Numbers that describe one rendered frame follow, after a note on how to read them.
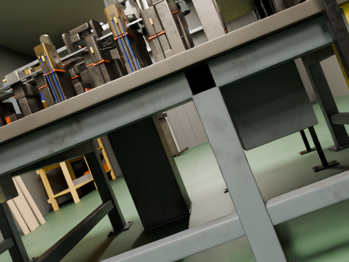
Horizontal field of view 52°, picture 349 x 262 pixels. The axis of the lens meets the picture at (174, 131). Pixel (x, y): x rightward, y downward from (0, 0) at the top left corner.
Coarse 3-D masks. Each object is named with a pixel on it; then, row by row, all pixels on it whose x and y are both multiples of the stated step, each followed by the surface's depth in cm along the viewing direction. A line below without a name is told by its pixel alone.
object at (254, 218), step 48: (240, 48) 97; (288, 48) 96; (144, 96) 99; (192, 96) 98; (240, 96) 122; (288, 96) 121; (48, 144) 102; (240, 144) 98; (336, 144) 241; (0, 192) 131; (240, 192) 98; (288, 192) 103; (336, 192) 97; (192, 240) 101
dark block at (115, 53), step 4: (108, 28) 183; (104, 32) 183; (108, 32) 183; (116, 48) 183; (112, 52) 184; (116, 52) 183; (112, 56) 184; (116, 56) 184; (120, 56) 184; (120, 60) 183; (124, 64) 185; (124, 68) 183
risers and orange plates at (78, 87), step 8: (112, 64) 163; (120, 64) 166; (120, 72) 163; (80, 88) 162; (88, 88) 164; (0, 104) 174; (8, 104) 180; (0, 112) 174; (8, 112) 178; (8, 120) 173; (16, 120) 171
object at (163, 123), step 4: (160, 116) 717; (164, 116) 740; (160, 120) 719; (164, 120) 742; (160, 124) 709; (164, 124) 731; (164, 128) 721; (168, 128) 748; (164, 132) 712; (168, 132) 738; (168, 136) 728; (168, 140) 718; (172, 140) 744; (168, 144) 709; (172, 144) 735; (172, 148) 724; (176, 148) 748; (188, 148) 715; (172, 152) 714; (176, 152) 737; (180, 152) 704
